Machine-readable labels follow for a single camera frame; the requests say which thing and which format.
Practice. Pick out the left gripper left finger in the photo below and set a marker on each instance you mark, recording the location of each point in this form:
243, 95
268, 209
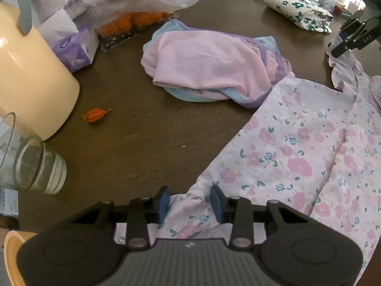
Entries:
144, 211

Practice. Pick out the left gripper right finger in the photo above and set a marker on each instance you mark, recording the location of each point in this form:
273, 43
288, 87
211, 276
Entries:
236, 211

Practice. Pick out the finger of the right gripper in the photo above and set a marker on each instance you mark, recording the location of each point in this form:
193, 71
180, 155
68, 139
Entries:
359, 40
351, 25

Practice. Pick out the pink floral garment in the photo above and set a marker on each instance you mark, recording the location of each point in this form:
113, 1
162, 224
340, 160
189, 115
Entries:
314, 148

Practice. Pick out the small boxes on table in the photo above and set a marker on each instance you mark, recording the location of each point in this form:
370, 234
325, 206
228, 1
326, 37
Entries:
340, 7

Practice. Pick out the white green floral cloth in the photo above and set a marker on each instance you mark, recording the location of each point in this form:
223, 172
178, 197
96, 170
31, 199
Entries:
303, 14

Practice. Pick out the clear drinking glass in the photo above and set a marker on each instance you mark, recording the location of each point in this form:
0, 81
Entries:
26, 163

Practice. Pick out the yellow mug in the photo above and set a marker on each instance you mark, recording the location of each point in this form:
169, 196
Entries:
13, 242

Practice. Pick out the pink blue folded garment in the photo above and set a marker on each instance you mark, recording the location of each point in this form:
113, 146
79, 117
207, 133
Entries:
198, 65

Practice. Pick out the yellow thermos jug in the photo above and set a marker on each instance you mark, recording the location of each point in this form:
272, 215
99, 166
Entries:
35, 85

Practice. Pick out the purple tissue pack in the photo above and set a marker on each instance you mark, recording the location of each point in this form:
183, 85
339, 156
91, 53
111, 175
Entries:
74, 47

